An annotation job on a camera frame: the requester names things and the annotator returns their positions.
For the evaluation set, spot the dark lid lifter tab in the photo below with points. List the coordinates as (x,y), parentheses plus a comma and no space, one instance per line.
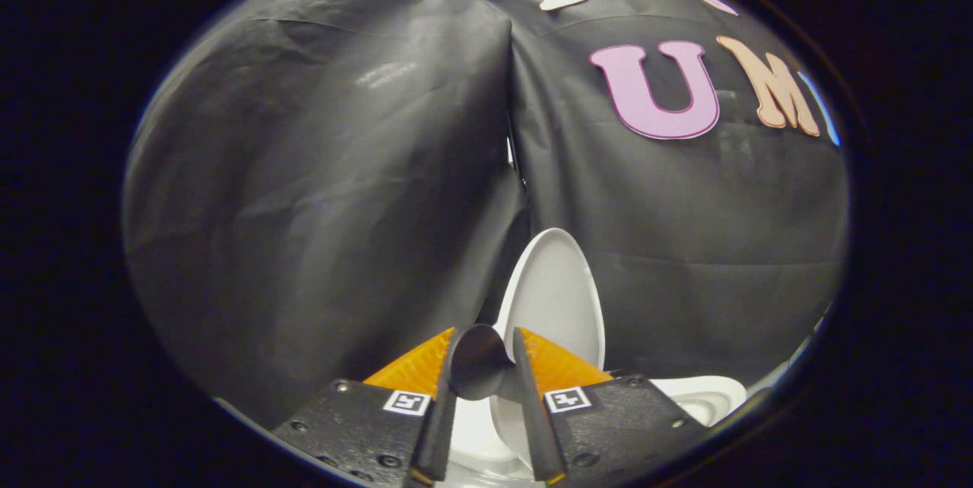
(480,362)

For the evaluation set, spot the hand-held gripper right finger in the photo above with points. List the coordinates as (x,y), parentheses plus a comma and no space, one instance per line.
(532,412)

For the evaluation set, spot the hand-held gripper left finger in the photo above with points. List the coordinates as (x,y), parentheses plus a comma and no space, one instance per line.
(445,412)

